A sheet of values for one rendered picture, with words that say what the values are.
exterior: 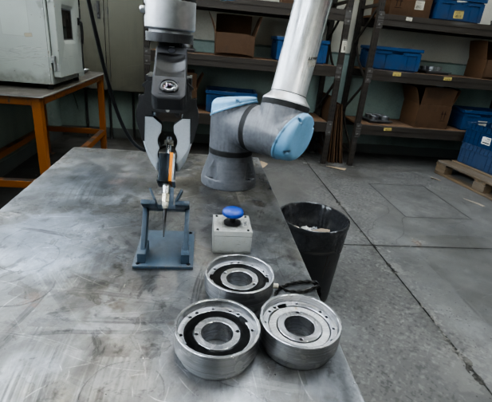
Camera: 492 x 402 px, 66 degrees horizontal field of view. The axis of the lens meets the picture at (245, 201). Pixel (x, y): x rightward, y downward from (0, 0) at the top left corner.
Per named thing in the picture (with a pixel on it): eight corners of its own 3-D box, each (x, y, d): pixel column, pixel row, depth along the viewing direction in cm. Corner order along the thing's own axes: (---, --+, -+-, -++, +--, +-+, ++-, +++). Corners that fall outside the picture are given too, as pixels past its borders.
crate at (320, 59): (316, 62, 414) (319, 40, 406) (326, 65, 379) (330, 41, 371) (269, 58, 408) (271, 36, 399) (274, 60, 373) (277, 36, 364)
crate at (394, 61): (401, 70, 426) (406, 49, 418) (419, 72, 392) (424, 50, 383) (356, 66, 420) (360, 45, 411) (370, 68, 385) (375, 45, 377)
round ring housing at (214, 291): (202, 315, 54) (202, 291, 53) (206, 273, 64) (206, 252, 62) (274, 318, 55) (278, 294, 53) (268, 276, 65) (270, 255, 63)
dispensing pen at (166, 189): (152, 234, 59) (159, 131, 62) (155, 237, 63) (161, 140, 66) (167, 234, 59) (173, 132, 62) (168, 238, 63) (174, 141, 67)
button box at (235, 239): (250, 254, 71) (253, 230, 69) (212, 253, 70) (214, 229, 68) (246, 233, 78) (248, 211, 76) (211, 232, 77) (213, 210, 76)
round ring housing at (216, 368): (206, 401, 42) (207, 373, 40) (158, 343, 49) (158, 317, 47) (274, 357, 48) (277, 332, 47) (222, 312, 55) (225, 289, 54)
